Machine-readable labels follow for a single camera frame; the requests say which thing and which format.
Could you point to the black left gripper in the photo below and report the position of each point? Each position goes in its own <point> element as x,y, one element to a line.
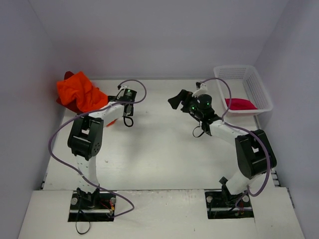
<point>111,98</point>

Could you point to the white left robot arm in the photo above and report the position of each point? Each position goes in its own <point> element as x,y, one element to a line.
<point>85,139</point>

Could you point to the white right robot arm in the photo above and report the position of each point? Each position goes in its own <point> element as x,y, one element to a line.
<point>254,154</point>

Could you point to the white plastic basket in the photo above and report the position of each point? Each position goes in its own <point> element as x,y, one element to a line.
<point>245,83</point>

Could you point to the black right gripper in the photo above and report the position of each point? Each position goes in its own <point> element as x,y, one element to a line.
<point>185,100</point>

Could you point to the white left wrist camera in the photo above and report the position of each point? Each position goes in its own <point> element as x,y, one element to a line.
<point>121,87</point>

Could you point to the magenta t shirt in basket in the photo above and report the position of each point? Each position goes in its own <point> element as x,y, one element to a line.
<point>237,104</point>

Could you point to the folded dark red t shirt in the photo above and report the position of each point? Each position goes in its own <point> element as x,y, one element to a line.
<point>67,90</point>

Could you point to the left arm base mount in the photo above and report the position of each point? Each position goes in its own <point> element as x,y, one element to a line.
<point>102,209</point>

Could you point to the orange t shirt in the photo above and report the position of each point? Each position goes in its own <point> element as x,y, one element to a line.
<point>89,97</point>

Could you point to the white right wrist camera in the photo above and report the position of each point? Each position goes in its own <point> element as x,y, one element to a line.
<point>201,88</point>

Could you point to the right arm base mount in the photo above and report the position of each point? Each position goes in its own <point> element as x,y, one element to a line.
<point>220,204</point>

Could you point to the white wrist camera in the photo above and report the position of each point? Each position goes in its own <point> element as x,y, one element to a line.
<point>201,88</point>
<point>121,87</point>

